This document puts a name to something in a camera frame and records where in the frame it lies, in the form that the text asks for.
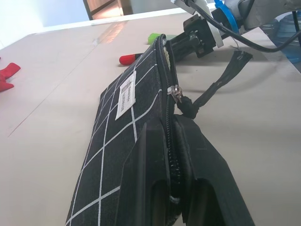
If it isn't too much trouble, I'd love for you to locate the red plastic object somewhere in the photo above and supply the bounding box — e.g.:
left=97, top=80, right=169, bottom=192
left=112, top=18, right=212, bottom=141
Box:
left=0, top=62, right=21, bottom=93

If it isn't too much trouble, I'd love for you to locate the red marker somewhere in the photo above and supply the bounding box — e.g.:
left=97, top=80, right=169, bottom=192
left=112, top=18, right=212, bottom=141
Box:
left=119, top=53, right=142, bottom=65

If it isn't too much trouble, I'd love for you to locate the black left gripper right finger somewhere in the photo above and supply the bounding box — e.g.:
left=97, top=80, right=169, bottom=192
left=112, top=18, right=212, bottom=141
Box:
left=173, top=115, right=256, bottom=226

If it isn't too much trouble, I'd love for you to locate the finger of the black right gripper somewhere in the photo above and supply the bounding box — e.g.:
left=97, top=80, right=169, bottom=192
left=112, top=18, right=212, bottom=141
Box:
left=167, top=32, right=194, bottom=47
left=173, top=43, right=200, bottom=62

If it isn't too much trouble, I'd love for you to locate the brown wooden cabinet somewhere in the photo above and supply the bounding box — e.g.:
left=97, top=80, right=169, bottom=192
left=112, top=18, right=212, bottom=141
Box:
left=82, top=0, right=133, bottom=21

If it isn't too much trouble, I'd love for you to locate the blue wrist ring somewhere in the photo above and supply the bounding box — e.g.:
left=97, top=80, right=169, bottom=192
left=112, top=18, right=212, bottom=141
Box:
left=213, top=0, right=242, bottom=34

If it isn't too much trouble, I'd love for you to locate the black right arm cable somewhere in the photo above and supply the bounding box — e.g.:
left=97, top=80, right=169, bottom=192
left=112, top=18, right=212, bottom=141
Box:
left=184, top=0, right=301, bottom=53

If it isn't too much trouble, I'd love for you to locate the black grid pencil pouch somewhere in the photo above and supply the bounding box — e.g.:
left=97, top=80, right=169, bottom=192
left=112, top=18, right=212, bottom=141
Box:
left=65, top=34, right=184, bottom=226

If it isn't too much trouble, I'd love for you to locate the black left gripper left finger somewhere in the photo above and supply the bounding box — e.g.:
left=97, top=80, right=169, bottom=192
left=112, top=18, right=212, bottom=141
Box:
left=114, top=120, right=172, bottom=226

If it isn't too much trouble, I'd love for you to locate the green highlighter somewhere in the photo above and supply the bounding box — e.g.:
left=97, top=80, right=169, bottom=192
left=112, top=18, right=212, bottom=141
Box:
left=147, top=33, right=176, bottom=45

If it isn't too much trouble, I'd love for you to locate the black zipper pull tassel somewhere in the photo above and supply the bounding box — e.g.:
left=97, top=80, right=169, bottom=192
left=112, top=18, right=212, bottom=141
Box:
left=168, top=50, right=253, bottom=120

